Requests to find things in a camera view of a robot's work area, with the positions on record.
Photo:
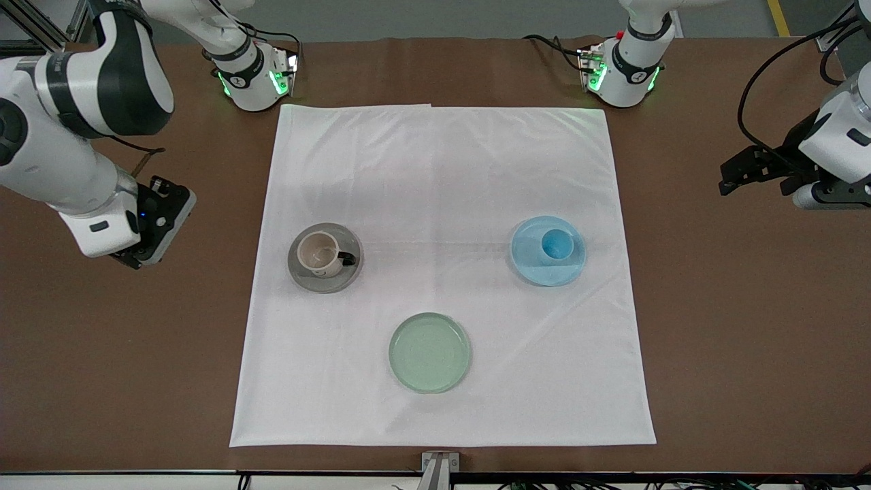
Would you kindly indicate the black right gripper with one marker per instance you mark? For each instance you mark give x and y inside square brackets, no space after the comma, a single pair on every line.
[162,188]

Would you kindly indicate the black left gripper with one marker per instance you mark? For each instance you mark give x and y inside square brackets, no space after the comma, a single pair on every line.
[791,155]

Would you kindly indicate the small blue cup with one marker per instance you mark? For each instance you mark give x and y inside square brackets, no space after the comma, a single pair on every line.
[556,245]

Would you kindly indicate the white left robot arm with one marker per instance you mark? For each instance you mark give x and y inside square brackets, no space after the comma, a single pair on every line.
[633,68]

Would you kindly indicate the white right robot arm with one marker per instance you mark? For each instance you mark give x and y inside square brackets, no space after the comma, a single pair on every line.
[81,88]

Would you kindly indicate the gray round plate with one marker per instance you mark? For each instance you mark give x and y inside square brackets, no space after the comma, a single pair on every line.
[303,279]

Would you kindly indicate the blue round plate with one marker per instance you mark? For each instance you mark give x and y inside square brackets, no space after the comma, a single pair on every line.
[537,269]

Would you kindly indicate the green round plate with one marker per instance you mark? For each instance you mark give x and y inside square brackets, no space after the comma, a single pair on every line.
[430,352]

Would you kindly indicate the white cylindrical sensor module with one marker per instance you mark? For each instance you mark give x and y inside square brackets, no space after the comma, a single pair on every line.
[808,196]

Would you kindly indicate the yellow floor tape strip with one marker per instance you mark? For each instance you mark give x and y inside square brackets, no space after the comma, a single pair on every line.
[778,17]

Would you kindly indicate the brown table cover sheet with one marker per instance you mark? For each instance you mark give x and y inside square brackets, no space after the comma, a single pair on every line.
[136,381]

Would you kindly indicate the white square cloth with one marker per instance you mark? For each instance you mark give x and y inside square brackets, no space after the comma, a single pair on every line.
[442,177]

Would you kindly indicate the aluminium frame profile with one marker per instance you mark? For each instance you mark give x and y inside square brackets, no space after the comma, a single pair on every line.
[829,41]
[41,30]

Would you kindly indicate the silver table edge bracket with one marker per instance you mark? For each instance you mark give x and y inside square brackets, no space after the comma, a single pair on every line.
[439,466]

